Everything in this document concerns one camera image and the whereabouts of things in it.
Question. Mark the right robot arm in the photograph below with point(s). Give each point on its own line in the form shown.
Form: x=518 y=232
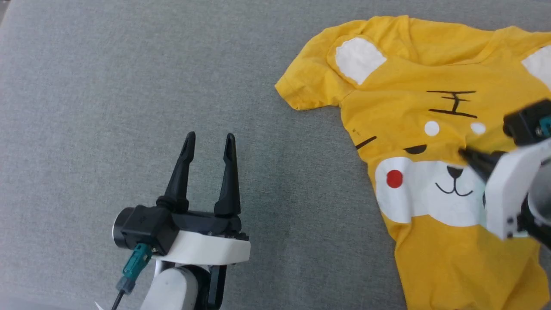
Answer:
x=540 y=206

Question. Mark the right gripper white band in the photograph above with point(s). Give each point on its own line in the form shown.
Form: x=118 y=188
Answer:
x=508 y=193

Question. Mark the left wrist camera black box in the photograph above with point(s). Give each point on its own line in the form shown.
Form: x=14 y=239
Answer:
x=146 y=226

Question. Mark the yellow bear print t-shirt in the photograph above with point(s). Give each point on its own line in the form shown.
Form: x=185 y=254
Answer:
x=430 y=241

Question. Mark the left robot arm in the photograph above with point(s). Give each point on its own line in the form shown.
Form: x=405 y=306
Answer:
x=172 y=288

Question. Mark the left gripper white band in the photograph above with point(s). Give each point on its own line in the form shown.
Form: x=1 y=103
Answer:
x=206 y=247

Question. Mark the grey fabric sofa cushion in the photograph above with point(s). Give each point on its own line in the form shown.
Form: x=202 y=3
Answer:
x=129 y=86

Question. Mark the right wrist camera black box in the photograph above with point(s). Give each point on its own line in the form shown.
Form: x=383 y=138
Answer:
x=523 y=122

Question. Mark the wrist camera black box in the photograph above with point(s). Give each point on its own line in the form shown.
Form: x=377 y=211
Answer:
x=146 y=226
x=523 y=122

